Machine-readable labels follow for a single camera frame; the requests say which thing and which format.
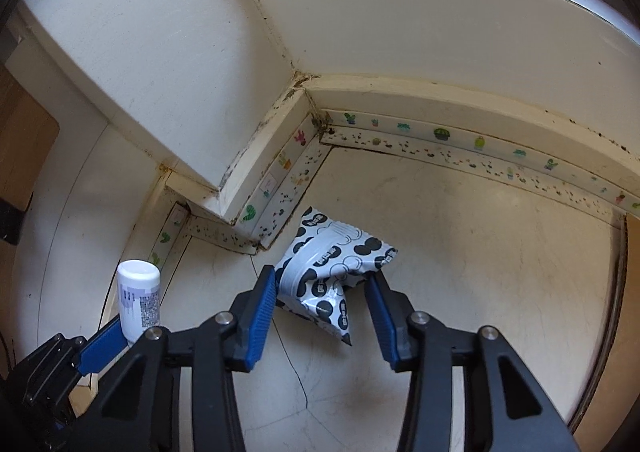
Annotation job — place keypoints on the white plastic bottle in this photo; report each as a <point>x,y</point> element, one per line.
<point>137,292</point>

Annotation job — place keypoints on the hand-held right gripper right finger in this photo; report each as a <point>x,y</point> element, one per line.
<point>387,332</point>

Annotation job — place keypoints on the flat cardboard sheet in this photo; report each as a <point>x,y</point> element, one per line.
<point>620,382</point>

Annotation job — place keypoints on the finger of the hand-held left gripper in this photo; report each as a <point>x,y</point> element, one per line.
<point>97,347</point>

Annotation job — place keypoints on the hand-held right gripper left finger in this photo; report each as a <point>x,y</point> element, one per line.
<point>257,327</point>

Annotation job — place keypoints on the wooden cutting board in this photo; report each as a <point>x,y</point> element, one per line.
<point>25,141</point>

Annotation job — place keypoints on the black white patterned packet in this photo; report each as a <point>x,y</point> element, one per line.
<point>325,252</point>

